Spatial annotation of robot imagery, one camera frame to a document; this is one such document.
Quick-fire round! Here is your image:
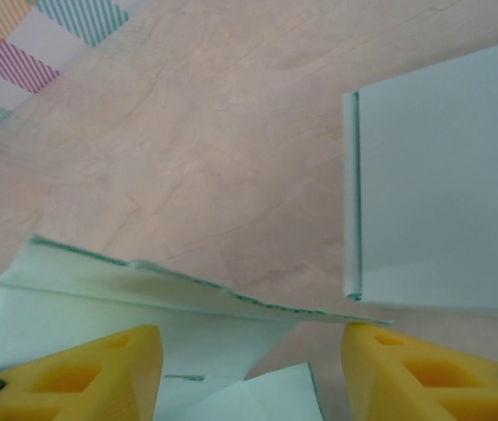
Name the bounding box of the light blue paper box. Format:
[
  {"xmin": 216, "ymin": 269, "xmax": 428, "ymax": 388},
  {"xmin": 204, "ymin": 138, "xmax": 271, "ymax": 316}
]
[
  {"xmin": 342, "ymin": 34, "xmax": 498, "ymax": 319},
  {"xmin": 0, "ymin": 234, "xmax": 395, "ymax": 421}
]

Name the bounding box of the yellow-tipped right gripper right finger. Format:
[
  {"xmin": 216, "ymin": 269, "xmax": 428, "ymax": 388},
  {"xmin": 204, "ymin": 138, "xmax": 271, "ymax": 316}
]
[{"xmin": 340, "ymin": 322, "xmax": 498, "ymax": 421}]

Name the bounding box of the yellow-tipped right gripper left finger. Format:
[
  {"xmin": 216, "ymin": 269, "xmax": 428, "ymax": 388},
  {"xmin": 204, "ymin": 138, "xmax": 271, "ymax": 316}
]
[{"xmin": 0, "ymin": 324, "xmax": 165, "ymax": 421}]

